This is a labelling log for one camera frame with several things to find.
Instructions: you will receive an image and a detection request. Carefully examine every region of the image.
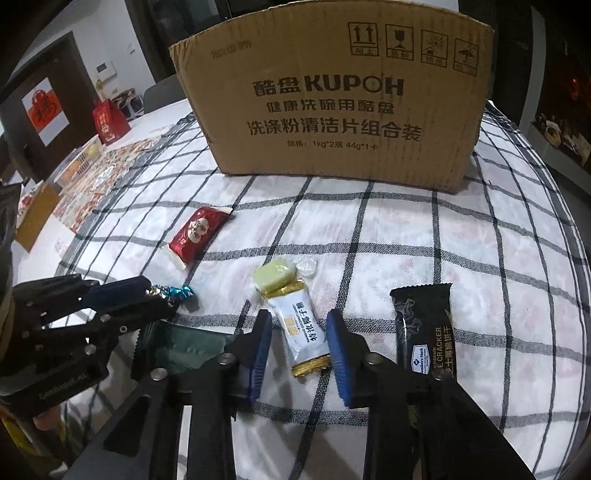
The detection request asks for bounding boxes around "red door poster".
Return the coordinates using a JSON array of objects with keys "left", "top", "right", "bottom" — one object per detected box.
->
[{"left": 24, "top": 78, "right": 70, "bottom": 145}]

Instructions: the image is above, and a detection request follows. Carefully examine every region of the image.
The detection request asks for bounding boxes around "patterned table mat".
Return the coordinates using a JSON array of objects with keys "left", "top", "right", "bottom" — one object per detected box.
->
[{"left": 51, "top": 138, "right": 162, "bottom": 234}]

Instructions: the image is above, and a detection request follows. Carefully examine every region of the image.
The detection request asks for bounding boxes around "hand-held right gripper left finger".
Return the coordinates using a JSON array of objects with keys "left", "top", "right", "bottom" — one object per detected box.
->
[{"left": 60, "top": 310, "right": 274, "bottom": 480}]

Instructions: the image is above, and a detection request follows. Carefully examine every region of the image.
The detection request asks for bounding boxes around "white and gold snack packet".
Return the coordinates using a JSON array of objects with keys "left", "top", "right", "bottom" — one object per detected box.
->
[{"left": 267, "top": 281, "right": 332, "bottom": 378}]

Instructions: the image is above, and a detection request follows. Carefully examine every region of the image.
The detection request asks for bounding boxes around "dark wooden door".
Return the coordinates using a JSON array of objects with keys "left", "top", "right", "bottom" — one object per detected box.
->
[{"left": 0, "top": 34, "right": 100, "bottom": 185}]

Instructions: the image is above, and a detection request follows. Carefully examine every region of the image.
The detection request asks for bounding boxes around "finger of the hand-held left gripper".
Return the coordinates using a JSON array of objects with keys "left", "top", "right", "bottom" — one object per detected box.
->
[
  {"left": 14, "top": 273, "right": 155, "bottom": 320},
  {"left": 32, "top": 296, "right": 179, "bottom": 357}
]

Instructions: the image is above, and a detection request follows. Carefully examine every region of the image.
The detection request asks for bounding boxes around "person's left hand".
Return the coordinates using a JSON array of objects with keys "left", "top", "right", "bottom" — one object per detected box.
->
[{"left": 31, "top": 405, "right": 64, "bottom": 435}]

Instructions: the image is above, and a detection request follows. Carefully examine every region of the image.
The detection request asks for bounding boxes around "clear plastic container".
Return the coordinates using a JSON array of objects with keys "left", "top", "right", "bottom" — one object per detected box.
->
[{"left": 55, "top": 136, "right": 105, "bottom": 185}]

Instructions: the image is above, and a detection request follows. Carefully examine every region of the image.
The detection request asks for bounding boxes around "red gift bag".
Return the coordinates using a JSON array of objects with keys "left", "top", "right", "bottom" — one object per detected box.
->
[{"left": 92, "top": 98, "right": 131, "bottom": 146}]

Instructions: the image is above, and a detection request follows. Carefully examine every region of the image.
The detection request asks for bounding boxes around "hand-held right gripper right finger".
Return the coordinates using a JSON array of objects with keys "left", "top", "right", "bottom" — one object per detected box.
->
[{"left": 326, "top": 310, "right": 541, "bottom": 480}]

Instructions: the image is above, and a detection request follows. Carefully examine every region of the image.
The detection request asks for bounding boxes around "black cracker packet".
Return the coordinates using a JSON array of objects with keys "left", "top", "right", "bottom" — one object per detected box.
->
[{"left": 389, "top": 282, "right": 459, "bottom": 384}]

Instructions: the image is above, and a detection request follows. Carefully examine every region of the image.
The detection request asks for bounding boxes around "pale green wrapped candy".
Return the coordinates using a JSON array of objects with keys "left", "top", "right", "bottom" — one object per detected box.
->
[{"left": 252, "top": 257, "right": 319, "bottom": 297}]

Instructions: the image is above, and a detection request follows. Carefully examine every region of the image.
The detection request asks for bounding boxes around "dark green snack packet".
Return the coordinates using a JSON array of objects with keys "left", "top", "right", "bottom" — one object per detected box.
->
[{"left": 131, "top": 320, "right": 241, "bottom": 384}]

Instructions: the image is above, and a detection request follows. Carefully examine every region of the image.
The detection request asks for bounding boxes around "grey dining chair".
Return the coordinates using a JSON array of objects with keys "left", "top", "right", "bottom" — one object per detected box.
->
[{"left": 143, "top": 74, "right": 188, "bottom": 114}]

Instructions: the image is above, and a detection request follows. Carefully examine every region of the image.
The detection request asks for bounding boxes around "yellow tissue box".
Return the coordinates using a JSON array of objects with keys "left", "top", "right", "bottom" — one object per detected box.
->
[{"left": 16, "top": 182, "right": 61, "bottom": 252}]

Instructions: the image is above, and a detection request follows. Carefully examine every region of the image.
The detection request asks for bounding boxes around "small red snack packet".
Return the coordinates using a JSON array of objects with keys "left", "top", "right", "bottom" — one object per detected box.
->
[{"left": 165, "top": 206, "right": 233, "bottom": 272}]

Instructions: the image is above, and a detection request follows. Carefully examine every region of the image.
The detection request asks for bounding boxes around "blue foil-wrapped candy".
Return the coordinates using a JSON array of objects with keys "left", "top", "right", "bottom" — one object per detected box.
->
[{"left": 148, "top": 284, "right": 198, "bottom": 306}]

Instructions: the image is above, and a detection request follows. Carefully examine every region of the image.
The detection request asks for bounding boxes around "brown cardboard box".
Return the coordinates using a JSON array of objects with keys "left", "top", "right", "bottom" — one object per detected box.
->
[{"left": 168, "top": 0, "right": 496, "bottom": 193}]

